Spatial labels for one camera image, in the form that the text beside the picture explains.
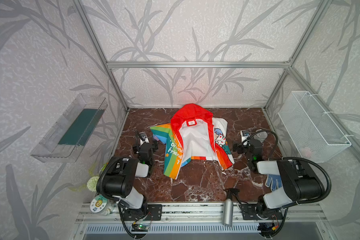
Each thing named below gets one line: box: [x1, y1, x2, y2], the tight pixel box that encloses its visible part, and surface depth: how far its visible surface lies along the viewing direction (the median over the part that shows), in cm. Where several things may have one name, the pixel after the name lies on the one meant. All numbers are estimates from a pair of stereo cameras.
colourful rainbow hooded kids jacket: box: [150, 104, 235, 180], surface depth 101 cm
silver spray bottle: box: [222, 188, 240, 228], surface depth 74 cm
